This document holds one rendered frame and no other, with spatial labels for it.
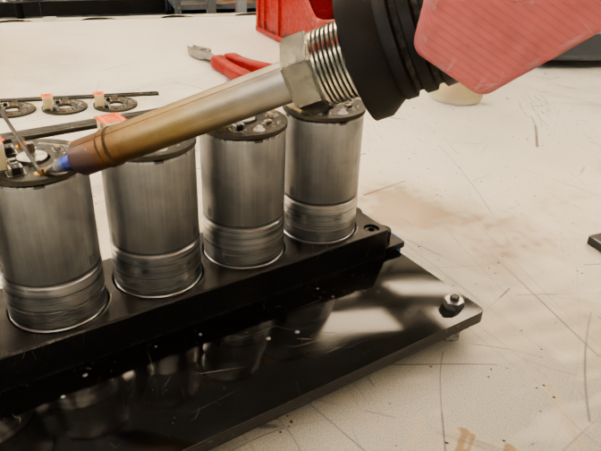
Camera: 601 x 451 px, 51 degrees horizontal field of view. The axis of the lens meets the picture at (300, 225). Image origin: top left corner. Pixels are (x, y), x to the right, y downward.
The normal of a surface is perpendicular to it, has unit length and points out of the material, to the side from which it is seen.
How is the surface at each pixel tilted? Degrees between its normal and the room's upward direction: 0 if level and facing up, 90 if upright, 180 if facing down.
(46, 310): 90
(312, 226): 90
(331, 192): 90
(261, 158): 90
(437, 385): 0
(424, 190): 0
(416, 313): 0
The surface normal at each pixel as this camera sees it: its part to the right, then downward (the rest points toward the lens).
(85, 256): 0.88, 0.26
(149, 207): 0.20, 0.48
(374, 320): 0.04, -0.87
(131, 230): -0.23, 0.47
